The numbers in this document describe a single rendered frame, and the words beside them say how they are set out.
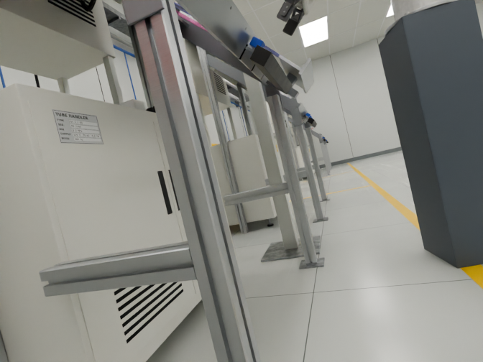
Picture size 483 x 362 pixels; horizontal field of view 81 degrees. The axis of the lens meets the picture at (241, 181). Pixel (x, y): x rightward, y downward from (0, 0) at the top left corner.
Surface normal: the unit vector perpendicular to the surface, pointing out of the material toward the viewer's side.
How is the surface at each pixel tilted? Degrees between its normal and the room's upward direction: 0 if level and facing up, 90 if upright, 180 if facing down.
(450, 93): 90
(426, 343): 0
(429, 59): 90
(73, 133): 90
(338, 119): 90
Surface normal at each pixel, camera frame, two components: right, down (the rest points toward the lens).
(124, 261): -0.31, 0.10
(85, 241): 0.92, -0.22
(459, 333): -0.23, -0.97
